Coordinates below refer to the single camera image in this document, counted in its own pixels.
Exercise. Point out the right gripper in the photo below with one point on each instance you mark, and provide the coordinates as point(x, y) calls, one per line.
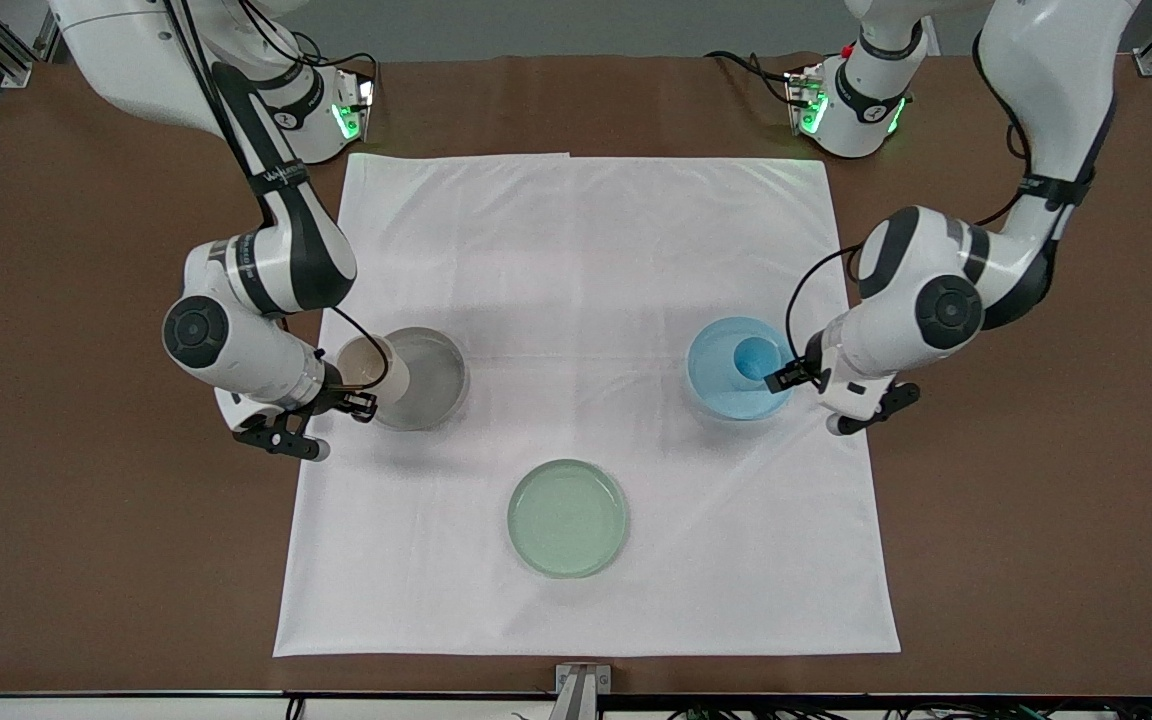
point(338, 392)

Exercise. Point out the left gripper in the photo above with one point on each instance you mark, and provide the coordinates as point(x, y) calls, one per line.
point(808, 371)

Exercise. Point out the blue cup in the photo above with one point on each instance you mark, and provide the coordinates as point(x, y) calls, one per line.
point(756, 358)

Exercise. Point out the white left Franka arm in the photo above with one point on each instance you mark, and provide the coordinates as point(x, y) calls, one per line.
point(1036, 100)

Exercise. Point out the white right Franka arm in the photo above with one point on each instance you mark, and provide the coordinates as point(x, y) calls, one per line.
point(276, 250)

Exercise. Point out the blue plate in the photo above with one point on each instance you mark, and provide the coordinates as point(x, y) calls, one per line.
point(721, 375)

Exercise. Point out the gray plate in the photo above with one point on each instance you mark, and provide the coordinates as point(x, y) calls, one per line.
point(431, 385)

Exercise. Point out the green plate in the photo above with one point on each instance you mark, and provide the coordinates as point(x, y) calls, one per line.
point(568, 518)

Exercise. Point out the white square cloth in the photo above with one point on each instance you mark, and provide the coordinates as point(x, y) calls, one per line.
point(586, 280)

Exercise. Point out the brown table cover sheet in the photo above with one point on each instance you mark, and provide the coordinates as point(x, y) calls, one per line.
point(86, 550)

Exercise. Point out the grey metal table bracket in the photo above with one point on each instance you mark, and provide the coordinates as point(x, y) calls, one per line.
point(582, 685)

